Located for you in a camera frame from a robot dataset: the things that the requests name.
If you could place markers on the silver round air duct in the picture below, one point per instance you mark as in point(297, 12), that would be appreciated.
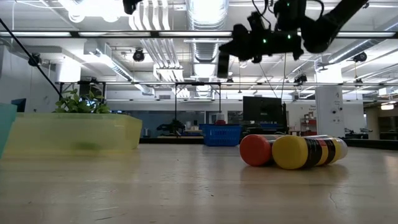
point(205, 49)

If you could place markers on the black aluminium table frame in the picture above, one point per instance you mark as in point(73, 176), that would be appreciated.
point(174, 140)

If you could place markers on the glowing wall lamp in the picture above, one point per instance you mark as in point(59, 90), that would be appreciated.
point(387, 106)

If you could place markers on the black metal rig frame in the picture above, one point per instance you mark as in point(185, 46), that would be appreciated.
point(197, 83)
point(85, 88)

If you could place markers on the small dark monitor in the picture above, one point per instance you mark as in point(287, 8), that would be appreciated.
point(19, 105)

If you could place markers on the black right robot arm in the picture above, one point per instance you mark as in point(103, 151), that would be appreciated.
point(326, 28)

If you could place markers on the red capped bottle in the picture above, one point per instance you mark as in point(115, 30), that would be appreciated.
point(255, 151)

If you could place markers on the green translucent plastic bin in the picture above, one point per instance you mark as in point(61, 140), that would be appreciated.
point(6, 130)

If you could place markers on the black computer monitor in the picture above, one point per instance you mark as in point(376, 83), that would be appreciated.
point(262, 109)

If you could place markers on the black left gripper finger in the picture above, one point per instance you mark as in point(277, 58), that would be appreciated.
point(130, 5)

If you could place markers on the green leafy plant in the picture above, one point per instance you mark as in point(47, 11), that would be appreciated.
point(81, 107)

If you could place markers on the yellow paint bottle white cap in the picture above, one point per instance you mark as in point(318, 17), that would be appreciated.
point(292, 152)

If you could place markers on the white square column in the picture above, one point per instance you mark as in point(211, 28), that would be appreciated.
point(329, 112)

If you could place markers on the yellow translucent plastic bin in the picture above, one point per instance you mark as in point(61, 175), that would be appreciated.
point(46, 133)

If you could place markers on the red tool cart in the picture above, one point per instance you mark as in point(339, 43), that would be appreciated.
point(311, 127)

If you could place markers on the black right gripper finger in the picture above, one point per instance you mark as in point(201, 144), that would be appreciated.
point(237, 42)
point(223, 65)

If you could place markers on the blue plastic basket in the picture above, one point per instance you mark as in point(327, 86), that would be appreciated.
point(220, 137)

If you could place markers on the black desk equipment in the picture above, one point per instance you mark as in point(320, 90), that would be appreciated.
point(171, 127)

